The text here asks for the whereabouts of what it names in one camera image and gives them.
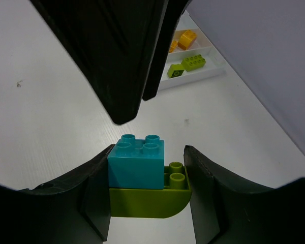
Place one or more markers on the green curved lego brick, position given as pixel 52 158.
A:
pixel 147 203

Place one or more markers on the green square lego brick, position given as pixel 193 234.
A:
pixel 175 70

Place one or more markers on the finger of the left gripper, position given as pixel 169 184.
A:
pixel 173 13
pixel 112 43

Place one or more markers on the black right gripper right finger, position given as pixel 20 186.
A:
pixel 227 208

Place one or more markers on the green long lego brick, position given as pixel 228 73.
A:
pixel 193 62

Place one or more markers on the yellow lego plate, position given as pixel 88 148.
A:
pixel 173 46

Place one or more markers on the white divided sorting tray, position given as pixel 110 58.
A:
pixel 215 63

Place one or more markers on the small blue lego brick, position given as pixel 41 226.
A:
pixel 137 163

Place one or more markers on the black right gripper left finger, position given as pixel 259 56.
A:
pixel 72 208

